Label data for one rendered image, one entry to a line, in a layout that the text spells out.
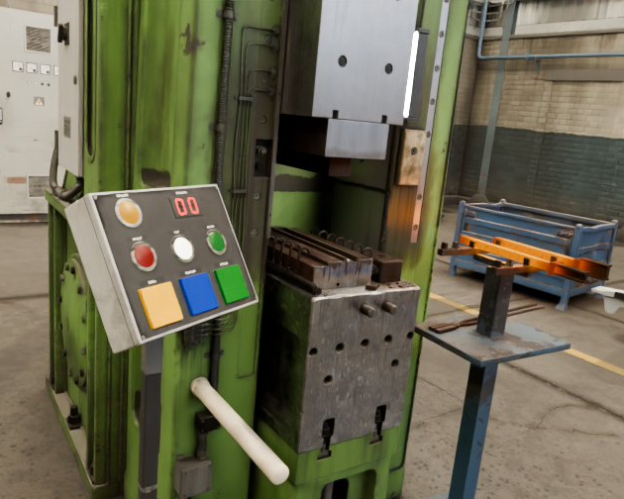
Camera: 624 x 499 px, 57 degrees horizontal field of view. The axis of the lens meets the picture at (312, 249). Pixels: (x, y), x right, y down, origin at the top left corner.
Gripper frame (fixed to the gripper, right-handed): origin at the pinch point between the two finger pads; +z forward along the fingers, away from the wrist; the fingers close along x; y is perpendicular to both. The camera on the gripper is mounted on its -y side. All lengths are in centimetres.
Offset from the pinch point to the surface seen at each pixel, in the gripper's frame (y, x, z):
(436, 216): -5, -4, 62
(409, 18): -61, -38, 45
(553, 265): -0.7, -2.0, 15.4
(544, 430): 103, 97, 74
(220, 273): -1, -94, 26
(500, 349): 26.3, -7.6, 23.1
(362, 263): 5, -44, 45
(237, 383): 42, -74, 57
